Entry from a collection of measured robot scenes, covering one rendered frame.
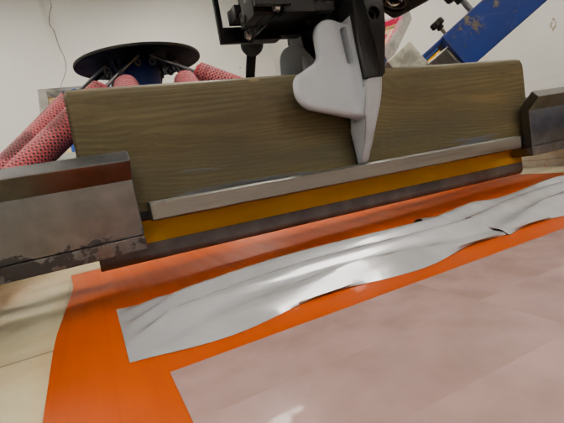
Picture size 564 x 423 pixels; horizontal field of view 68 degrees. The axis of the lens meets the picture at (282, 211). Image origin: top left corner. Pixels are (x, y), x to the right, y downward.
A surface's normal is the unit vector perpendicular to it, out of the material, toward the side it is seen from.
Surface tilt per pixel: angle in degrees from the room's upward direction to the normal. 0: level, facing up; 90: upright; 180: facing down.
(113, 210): 90
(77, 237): 90
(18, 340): 0
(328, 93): 83
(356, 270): 40
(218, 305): 31
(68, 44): 90
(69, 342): 0
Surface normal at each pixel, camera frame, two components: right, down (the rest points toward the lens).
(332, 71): 0.40, -0.08
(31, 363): -0.18, -0.98
